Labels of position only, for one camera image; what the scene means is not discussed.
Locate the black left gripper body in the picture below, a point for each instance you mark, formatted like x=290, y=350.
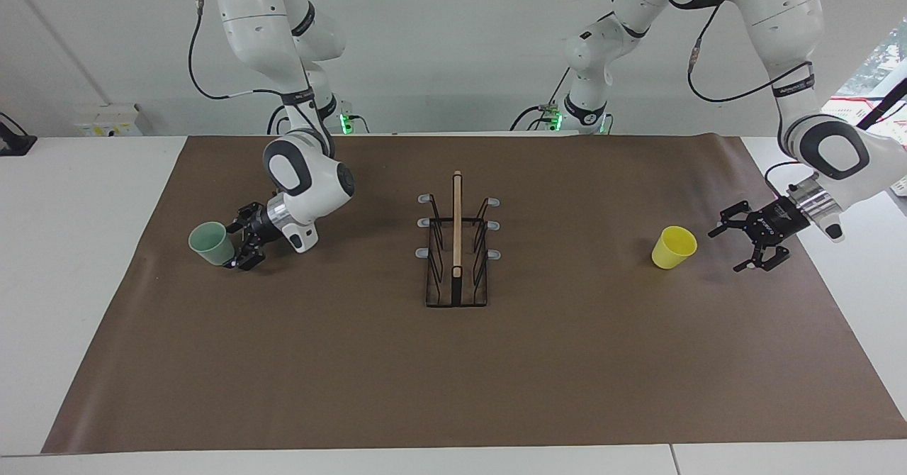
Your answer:
x=776, y=223

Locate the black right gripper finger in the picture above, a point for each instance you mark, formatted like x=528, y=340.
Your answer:
x=249, y=258
x=242, y=218

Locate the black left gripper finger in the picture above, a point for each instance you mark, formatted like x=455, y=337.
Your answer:
x=769, y=255
x=733, y=216

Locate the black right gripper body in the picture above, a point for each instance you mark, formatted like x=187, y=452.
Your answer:
x=260, y=228

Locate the green plastic cup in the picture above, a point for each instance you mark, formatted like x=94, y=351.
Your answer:
x=210, y=243

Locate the yellow plastic cup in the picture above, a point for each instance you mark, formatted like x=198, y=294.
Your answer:
x=673, y=248

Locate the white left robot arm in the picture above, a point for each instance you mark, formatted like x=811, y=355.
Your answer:
x=772, y=7

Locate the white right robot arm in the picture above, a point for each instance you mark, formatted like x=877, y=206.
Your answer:
x=262, y=21

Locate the brown paper table mat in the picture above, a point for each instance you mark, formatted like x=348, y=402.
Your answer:
x=319, y=361

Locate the white yellow-label socket box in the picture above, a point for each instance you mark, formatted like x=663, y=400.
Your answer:
x=106, y=117

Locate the black camera stand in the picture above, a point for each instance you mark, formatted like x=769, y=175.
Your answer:
x=886, y=103

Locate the black clamp mount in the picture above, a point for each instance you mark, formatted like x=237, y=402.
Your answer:
x=14, y=145

